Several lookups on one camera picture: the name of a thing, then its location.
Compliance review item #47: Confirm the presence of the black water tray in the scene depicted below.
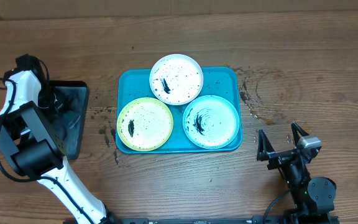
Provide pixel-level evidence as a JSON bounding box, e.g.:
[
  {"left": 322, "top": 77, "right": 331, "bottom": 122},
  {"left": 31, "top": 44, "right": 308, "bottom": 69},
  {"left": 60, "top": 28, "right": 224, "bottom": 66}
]
[{"left": 48, "top": 80, "right": 89, "bottom": 160}]

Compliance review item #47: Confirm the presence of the teal plastic tray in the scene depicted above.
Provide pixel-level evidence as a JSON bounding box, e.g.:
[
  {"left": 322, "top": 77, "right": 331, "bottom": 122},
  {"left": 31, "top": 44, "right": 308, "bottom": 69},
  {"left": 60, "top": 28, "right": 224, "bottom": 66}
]
[{"left": 116, "top": 67, "right": 241, "bottom": 154}]

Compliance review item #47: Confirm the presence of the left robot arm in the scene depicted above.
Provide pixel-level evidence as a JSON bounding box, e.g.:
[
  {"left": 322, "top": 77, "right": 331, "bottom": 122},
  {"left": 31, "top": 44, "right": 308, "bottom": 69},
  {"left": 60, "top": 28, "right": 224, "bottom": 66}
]
[{"left": 0, "top": 54, "right": 120, "bottom": 223}]

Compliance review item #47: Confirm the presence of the yellow plate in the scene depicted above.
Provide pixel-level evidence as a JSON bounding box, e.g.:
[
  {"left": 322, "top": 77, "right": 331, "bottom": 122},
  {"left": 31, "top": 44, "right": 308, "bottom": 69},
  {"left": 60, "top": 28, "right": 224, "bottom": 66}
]
[{"left": 116, "top": 97, "right": 173, "bottom": 152}]

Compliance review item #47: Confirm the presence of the light blue dirty plate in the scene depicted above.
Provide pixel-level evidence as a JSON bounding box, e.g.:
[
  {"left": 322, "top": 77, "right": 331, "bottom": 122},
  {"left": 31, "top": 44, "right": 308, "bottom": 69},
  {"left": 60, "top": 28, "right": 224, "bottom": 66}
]
[{"left": 182, "top": 95, "right": 241, "bottom": 151}]

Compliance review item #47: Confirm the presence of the white dirty plate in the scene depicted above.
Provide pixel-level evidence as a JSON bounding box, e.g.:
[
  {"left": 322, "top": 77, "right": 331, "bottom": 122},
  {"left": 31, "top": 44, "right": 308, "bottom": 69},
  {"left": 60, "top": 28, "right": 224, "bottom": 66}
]
[{"left": 149, "top": 54, "right": 204, "bottom": 105}]

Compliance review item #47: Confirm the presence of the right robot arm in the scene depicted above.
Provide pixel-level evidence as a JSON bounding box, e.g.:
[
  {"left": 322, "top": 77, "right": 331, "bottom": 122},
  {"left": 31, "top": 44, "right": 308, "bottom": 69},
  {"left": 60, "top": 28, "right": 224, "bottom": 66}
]
[{"left": 252, "top": 122, "right": 339, "bottom": 223}]

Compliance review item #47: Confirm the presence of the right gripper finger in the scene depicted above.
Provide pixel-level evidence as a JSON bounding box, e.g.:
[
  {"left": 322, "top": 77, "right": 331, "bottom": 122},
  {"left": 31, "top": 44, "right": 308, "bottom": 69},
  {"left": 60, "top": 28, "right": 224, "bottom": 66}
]
[
  {"left": 257, "top": 129, "right": 275, "bottom": 155},
  {"left": 291, "top": 122, "right": 309, "bottom": 144}
]

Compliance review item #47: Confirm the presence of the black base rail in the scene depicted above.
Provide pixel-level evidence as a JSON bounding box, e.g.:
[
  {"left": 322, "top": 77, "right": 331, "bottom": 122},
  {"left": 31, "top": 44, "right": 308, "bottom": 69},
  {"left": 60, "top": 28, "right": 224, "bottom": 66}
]
[{"left": 63, "top": 215, "right": 340, "bottom": 224}]

